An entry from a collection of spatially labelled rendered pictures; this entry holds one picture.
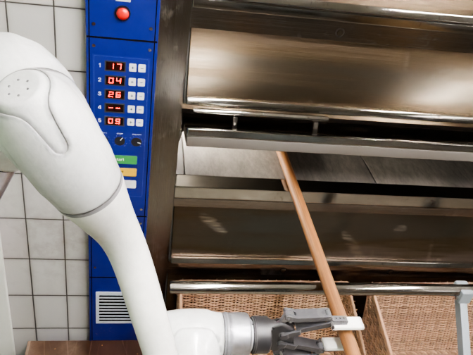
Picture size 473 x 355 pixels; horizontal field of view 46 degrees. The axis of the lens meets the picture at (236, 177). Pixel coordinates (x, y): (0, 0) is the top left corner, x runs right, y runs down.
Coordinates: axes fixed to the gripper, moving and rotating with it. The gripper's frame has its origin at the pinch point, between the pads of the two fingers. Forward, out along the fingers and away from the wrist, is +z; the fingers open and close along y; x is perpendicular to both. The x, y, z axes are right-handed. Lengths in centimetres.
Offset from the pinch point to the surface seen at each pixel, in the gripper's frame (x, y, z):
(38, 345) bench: -48, 61, -72
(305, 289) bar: -14.7, 2.0, -4.6
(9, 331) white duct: -51, 59, -81
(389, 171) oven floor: -64, 1, 35
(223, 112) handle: -43, -28, -24
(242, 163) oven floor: -65, 1, -12
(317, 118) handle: -42, -28, -1
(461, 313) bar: -11.4, 7.0, 35.6
